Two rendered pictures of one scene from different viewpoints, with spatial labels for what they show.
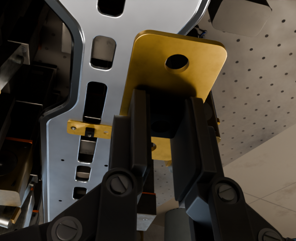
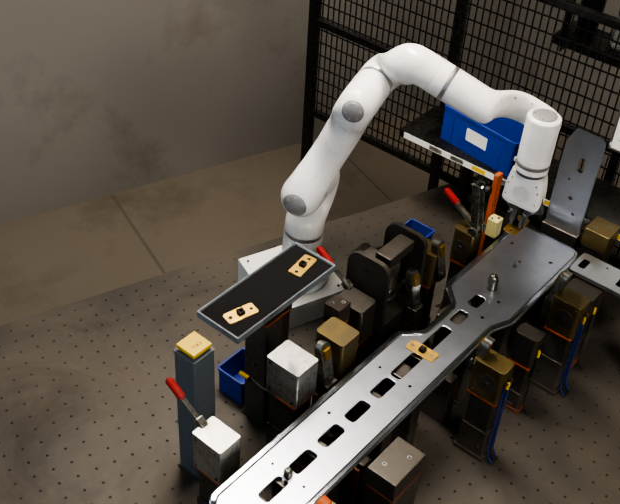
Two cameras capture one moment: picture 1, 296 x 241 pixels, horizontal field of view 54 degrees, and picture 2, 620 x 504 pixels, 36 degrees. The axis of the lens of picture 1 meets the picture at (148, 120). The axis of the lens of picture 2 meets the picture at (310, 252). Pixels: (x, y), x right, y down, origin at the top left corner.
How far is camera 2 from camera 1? 2.57 m
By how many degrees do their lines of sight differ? 97
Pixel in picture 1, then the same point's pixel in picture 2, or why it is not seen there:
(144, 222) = (406, 463)
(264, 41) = (550, 487)
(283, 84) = not seen: outside the picture
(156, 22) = (491, 315)
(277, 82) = not seen: outside the picture
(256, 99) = not seen: outside the picture
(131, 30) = (478, 313)
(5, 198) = (342, 334)
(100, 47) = (457, 318)
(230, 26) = (525, 333)
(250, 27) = (535, 337)
